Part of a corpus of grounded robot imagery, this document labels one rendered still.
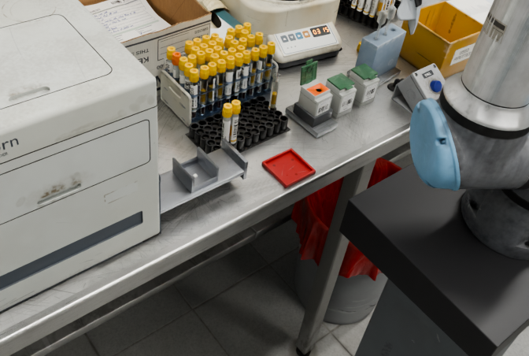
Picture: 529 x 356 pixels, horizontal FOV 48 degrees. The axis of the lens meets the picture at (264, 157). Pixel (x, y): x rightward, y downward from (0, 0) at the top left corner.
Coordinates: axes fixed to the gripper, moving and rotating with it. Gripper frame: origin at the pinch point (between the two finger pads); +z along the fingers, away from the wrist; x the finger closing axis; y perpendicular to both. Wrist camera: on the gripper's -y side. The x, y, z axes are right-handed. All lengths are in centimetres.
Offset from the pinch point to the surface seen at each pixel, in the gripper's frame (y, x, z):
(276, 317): 9, -2, 103
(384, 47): -0.7, 2.0, 6.3
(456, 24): -25.7, 4.4, 8.4
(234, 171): 43.3, 5.6, 11.1
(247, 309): 14, -10, 103
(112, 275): 68, 7, 15
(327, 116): 18.7, 4.8, 12.5
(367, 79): 7.6, 4.7, 8.9
